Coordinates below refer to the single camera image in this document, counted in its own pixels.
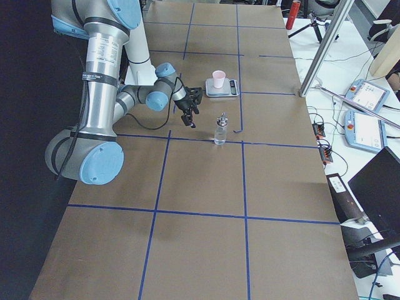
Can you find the black monitor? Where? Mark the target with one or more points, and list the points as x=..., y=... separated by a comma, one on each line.
x=376, y=188

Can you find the orange terminal block far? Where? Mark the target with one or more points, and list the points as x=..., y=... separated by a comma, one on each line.
x=318, y=129

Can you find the pink plastic cup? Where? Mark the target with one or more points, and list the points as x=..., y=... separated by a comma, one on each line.
x=218, y=77

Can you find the glass sauce bottle steel cap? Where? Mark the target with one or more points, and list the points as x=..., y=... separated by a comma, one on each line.
x=221, y=129

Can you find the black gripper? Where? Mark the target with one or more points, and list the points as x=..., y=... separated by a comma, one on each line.
x=185, y=104

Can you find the blue teach pendant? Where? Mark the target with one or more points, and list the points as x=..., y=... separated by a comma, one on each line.
x=365, y=132
x=367, y=95

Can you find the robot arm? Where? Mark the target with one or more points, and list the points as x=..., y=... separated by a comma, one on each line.
x=118, y=74

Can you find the orange terminal block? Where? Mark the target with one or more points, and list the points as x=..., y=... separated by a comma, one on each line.
x=318, y=129
x=325, y=152

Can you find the blue teach pendant near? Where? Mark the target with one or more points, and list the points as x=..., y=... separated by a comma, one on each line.
x=365, y=132

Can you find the red cylinder bottle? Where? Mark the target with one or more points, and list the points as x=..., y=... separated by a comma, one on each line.
x=293, y=12

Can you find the brown box white label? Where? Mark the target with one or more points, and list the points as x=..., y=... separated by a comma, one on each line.
x=344, y=204

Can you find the black tripod leg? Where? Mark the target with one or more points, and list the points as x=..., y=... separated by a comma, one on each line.
x=315, y=23

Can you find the aluminium frame post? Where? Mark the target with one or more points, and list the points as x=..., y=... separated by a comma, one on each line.
x=335, y=25

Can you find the orange terminal block near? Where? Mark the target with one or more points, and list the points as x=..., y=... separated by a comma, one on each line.
x=325, y=152

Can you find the silver digital kitchen scale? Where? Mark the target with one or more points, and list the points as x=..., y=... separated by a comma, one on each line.
x=230, y=88

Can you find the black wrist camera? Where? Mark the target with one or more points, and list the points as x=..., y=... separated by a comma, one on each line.
x=195, y=94

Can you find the brown paper table cover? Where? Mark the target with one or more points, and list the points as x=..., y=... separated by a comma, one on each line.
x=188, y=219

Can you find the black office chair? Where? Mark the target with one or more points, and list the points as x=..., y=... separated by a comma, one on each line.
x=381, y=30

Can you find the blue teach pendant far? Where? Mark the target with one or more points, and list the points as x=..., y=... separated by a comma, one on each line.
x=367, y=95

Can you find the cardboard panel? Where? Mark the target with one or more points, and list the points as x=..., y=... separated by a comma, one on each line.
x=387, y=57

